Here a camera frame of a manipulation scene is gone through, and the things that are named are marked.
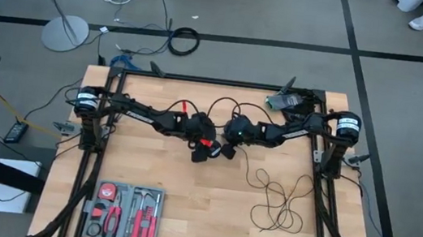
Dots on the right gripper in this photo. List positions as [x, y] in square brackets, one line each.
[244, 131]

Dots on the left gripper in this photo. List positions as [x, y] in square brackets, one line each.
[199, 129]

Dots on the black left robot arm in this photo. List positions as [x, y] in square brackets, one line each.
[138, 115]

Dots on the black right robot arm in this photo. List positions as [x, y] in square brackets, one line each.
[300, 132]

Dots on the red gripper tab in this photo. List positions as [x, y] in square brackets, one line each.
[206, 142]

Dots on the grey green work glove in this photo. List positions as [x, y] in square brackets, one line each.
[285, 101]

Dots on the black clamp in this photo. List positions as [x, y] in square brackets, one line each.
[287, 86]
[157, 69]

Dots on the red bit holder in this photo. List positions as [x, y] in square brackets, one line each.
[146, 216]

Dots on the grey plastic tray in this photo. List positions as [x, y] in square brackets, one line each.
[127, 201]

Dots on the red tape measure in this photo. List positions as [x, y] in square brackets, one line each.
[107, 191]

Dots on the red utility knife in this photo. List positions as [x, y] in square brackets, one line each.
[98, 212]

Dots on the black tape roll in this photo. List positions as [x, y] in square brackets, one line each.
[89, 229]

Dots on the black power adapter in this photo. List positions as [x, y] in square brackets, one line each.
[16, 131]

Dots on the white box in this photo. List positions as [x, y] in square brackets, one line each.
[0, 201]

